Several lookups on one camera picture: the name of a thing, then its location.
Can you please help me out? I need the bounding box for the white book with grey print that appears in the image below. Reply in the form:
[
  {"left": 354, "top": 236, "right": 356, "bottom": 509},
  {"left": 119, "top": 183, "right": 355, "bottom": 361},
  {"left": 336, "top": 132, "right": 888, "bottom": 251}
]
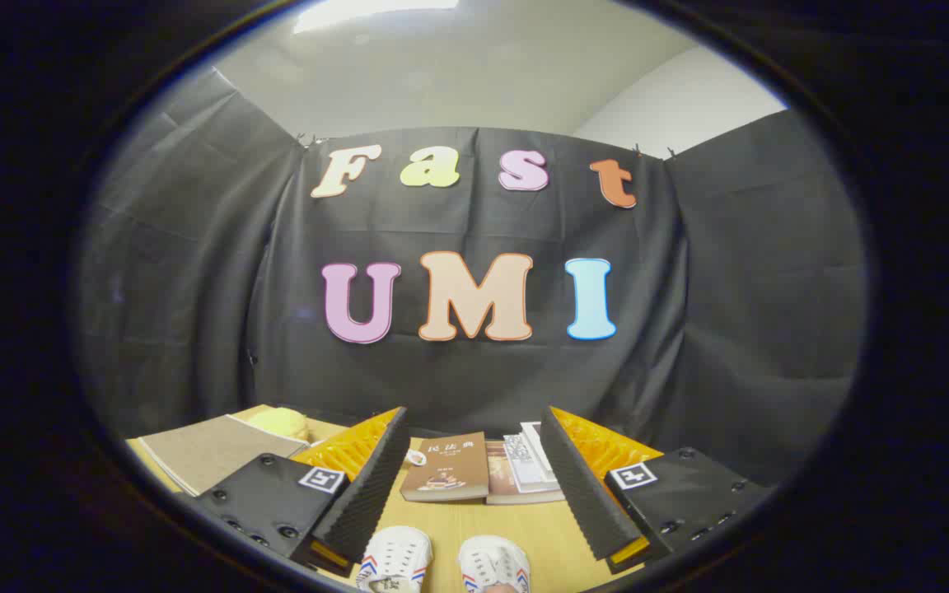
[{"left": 503, "top": 432, "right": 559, "bottom": 494}]

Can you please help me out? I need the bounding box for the yellow plush toy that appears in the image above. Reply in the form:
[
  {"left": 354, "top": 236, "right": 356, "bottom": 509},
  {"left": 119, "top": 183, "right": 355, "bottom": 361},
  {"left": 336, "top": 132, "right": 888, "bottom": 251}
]
[{"left": 247, "top": 408, "right": 311, "bottom": 441}]

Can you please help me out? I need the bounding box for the black backdrop cloth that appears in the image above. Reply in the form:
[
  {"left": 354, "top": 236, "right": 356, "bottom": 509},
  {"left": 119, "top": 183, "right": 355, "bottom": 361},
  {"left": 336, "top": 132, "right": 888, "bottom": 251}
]
[{"left": 75, "top": 66, "right": 867, "bottom": 487}]

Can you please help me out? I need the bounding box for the reddish brown book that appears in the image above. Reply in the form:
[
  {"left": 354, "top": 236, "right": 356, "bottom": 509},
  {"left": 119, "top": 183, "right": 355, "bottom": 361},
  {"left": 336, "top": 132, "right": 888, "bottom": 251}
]
[{"left": 486, "top": 441, "right": 566, "bottom": 506}]

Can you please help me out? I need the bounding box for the white striped shoe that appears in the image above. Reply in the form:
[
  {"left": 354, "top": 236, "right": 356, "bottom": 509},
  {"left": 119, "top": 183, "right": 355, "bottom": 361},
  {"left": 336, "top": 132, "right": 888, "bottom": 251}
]
[
  {"left": 458, "top": 535, "right": 531, "bottom": 593},
  {"left": 356, "top": 527, "right": 434, "bottom": 593}
]

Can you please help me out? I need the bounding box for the beige fabric storage box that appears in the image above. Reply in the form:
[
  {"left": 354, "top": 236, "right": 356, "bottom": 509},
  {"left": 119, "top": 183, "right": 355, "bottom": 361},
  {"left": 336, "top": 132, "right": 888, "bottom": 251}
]
[{"left": 138, "top": 414, "right": 312, "bottom": 497}]

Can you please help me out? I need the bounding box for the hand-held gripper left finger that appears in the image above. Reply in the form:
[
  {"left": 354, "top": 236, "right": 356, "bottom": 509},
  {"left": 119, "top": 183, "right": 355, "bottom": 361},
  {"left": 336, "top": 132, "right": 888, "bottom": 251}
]
[{"left": 193, "top": 405, "right": 412, "bottom": 577}]

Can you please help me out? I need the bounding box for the brown cover book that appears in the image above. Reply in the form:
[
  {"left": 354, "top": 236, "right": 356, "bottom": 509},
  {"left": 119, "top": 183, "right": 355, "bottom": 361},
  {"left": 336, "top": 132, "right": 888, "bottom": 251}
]
[{"left": 400, "top": 432, "right": 491, "bottom": 503}]

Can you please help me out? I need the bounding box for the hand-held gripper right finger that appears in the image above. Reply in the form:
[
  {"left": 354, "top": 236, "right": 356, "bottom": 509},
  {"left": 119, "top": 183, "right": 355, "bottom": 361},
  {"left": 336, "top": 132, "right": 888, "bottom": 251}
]
[{"left": 539, "top": 405, "right": 774, "bottom": 576}]

